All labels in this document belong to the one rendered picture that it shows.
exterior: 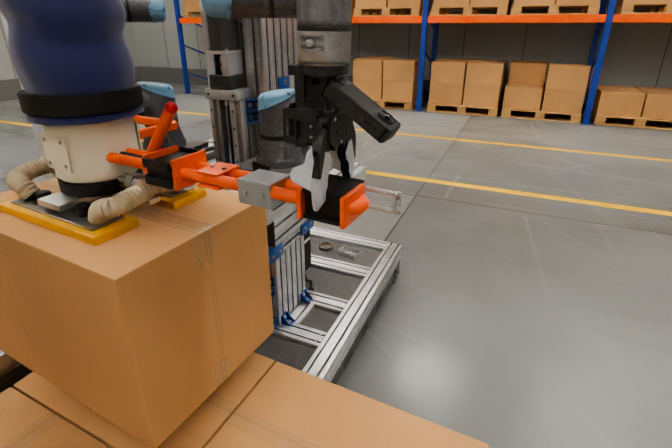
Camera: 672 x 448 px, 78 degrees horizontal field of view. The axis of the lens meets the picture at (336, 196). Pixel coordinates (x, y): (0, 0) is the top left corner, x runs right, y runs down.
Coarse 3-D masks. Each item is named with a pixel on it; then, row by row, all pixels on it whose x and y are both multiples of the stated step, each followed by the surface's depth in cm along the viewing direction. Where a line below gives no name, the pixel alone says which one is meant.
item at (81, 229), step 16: (48, 192) 91; (0, 208) 93; (16, 208) 90; (32, 208) 89; (48, 208) 89; (80, 208) 84; (48, 224) 84; (64, 224) 83; (80, 224) 82; (96, 224) 82; (112, 224) 83; (128, 224) 84; (80, 240) 80; (96, 240) 78
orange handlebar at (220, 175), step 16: (144, 128) 107; (176, 128) 115; (112, 160) 86; (128, 160) 84; (192, 176) 76; (208, 176) 74; (224, 176) 73; (240, 176) 76; (272, 192) 68; (288, 192) 67; (352, 208) 62
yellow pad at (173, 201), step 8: (168, 192) 98; (176, 192) 98; (184, 192) 99; (192, 192) 99; (200, 192) 100; (168, 200) 94; (176, 200) 94; (184, 200) 96; (192, 200) 98; (176, 208) 94
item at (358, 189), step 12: (336, 180) 67; (300, 192) 64; (336, 192) 62; (348, 192) 63; (360, 192) 65; (300, 204) 64; (324, 204) 64; (336, 204) 63; (348, 204) 62; (300, 216) 65; (312, 216) 65; (324, 216) 64; (336, 216) 63; (348, 216) 63
